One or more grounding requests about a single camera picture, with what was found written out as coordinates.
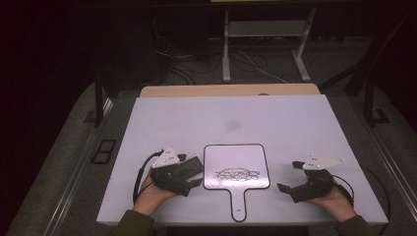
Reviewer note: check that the light wooden table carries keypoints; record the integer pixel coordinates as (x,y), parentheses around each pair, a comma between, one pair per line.
(229,90)

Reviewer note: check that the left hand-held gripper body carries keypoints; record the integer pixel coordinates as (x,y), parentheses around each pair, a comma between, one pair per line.
(165,159)

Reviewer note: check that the aluminium floor rail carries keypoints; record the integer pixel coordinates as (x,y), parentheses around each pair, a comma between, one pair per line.
(75,183)
(390,167)

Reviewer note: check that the person's left hand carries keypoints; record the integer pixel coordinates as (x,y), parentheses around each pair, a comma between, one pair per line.
(150,198)

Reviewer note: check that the person's right hand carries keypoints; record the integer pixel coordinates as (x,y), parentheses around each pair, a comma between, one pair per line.
(337,205)

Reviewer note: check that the black eraser block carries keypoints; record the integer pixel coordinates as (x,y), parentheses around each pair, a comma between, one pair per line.
(190,167)

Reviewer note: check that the white metal stand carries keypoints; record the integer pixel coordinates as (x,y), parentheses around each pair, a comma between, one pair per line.
(226,49)

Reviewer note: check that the black metal stand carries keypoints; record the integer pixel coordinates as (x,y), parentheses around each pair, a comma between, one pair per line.
(369,101)
(98,98)

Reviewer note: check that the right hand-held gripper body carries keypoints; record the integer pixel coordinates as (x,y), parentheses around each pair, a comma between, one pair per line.
(314,188)

